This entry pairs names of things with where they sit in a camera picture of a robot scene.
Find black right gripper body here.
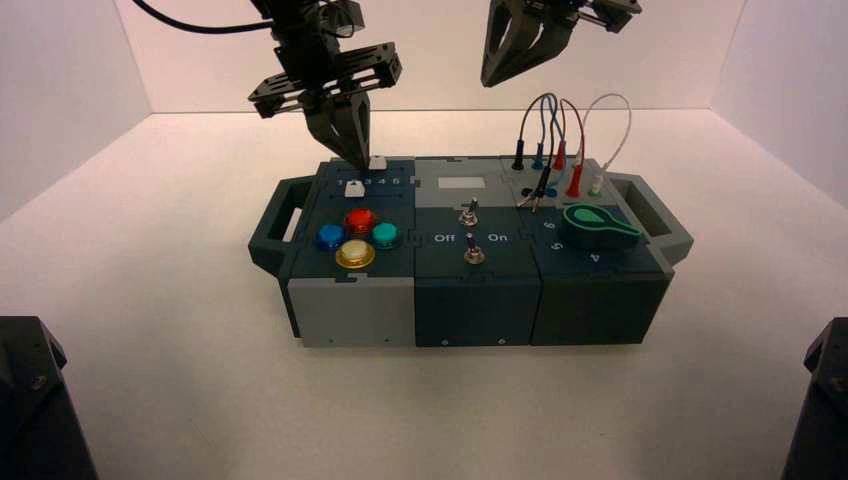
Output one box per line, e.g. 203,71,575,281
549,0,644,34

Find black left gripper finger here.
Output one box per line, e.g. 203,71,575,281
341,89,373,171
304,99,354,162

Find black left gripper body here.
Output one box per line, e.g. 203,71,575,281
248,0,403,121

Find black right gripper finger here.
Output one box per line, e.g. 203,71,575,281
481,0,526,89
491,0,579,88

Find red round push button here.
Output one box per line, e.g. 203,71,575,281
343,208,378,235

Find green round push button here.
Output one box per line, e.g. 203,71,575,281
368,221,402,251

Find blue round push button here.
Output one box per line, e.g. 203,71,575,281
313,223,348,252

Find grey display panel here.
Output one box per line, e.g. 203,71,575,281
439,176,487,194

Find yellow round push button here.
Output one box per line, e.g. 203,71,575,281
335,240,377,271

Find green rotary pointer knob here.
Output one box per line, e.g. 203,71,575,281
560,203,645,250

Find dark blue grey task box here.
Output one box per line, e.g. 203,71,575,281
247,154,696,350

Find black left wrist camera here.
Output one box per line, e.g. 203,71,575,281
328,0,367,38

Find black banana plug cable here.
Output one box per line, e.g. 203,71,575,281
510,92,558,214

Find blue banana plug cable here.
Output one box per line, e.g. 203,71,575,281
531,92,562,200

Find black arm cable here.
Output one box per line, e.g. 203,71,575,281
131,0,277,36

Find red banana plug cable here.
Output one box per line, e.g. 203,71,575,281
552,97,588,200

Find white banana plug cable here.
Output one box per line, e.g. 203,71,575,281
573,92,633,197

